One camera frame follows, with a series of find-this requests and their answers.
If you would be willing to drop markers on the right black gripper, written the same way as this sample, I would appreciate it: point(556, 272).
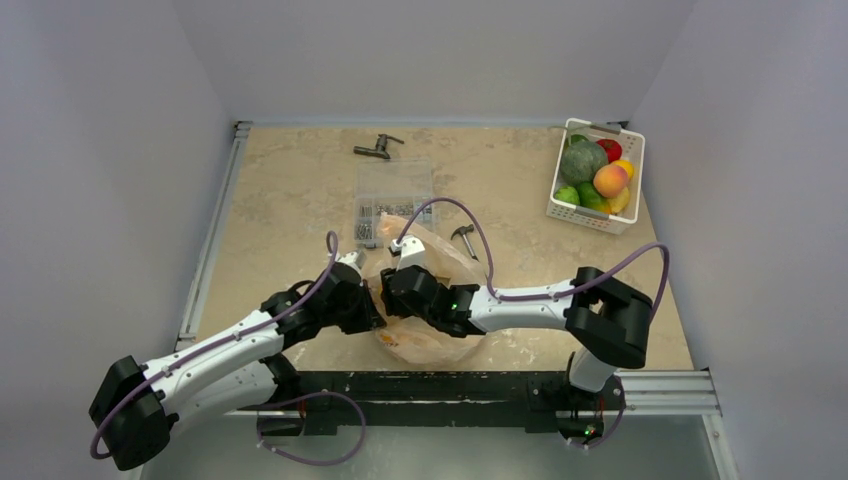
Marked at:
point(392, 291)

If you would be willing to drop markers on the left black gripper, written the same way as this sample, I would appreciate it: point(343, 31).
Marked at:
point(369, 317)

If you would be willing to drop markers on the orange plastic bag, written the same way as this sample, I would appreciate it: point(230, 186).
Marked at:
point(411, 339)

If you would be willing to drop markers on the green orange fake mango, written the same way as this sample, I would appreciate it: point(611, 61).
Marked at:
point(590, 198)

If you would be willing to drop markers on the fake peach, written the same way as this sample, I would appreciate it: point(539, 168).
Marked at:
point(610, 180)

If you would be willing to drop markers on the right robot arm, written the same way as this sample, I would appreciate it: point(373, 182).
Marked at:
point(610, 319)

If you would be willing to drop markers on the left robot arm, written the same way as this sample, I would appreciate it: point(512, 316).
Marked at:
point(141, 406)

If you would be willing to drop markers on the green fake pear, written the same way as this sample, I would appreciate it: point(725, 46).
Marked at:
point(568, 194)

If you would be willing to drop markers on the green fake melon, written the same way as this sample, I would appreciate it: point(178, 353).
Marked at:
point(580, 162)

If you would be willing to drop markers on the yellow fake lemon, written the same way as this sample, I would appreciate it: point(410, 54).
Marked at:
point(617, 203)

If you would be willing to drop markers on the red fake apple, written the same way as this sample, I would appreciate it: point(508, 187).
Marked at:
point(612, 148)

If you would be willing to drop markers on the orange fake fruit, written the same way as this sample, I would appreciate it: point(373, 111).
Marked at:
point(627, 166)

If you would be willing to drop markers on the small black hammer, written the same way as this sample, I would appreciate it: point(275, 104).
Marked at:
point(463, 233)

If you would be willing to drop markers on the clear plastic screw organizer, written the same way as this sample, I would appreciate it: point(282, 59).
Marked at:
point(394, 187)

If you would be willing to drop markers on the white plastic basket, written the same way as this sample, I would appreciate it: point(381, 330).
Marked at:
point(633, 143)

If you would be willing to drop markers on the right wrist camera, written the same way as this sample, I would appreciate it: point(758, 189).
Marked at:
point(409, 251)

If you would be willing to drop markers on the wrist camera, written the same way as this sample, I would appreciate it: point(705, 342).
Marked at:
point(409, 251)
point(354, 259)

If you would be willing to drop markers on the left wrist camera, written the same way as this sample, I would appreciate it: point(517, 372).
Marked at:
point(354, 259)

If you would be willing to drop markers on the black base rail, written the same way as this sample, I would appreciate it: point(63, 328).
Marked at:
point(532, 401)

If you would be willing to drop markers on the black T-handle tool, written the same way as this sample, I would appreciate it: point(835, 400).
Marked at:
point(379, 150)

